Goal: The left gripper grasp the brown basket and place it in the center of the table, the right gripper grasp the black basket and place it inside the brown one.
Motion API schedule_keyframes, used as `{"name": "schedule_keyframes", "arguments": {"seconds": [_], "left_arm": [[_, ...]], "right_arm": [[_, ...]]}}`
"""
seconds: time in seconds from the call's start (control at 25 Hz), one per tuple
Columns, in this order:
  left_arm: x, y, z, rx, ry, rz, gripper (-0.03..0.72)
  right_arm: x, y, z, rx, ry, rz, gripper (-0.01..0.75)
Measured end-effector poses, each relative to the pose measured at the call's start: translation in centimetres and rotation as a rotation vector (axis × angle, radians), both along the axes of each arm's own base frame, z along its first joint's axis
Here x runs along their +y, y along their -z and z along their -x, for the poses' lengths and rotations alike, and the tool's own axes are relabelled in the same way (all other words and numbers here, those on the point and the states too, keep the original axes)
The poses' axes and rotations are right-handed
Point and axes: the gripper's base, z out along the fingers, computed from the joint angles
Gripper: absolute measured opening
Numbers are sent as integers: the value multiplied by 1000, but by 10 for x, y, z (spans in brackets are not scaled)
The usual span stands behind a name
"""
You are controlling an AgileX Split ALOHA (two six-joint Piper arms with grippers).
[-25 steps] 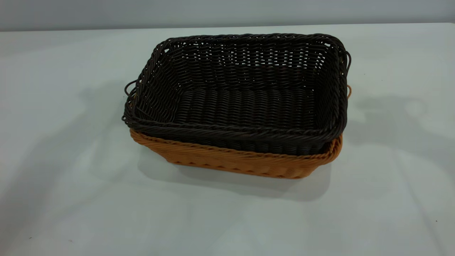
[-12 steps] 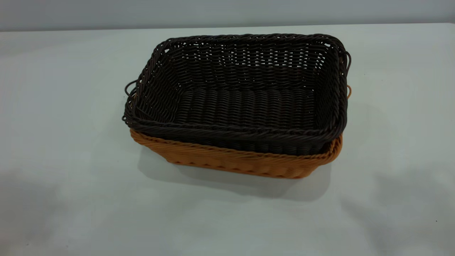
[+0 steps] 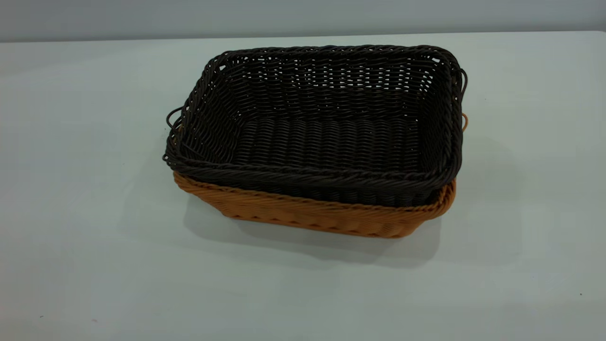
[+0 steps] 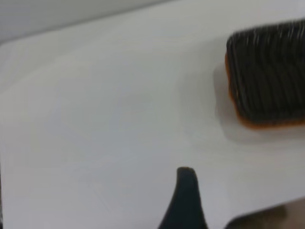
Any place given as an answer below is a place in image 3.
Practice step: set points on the dark brown woven wicker basket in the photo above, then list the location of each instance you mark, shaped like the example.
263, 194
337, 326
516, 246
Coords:
326, 137

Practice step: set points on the orange-brown woven wicker basket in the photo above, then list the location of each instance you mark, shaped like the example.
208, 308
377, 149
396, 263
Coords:
307, 215

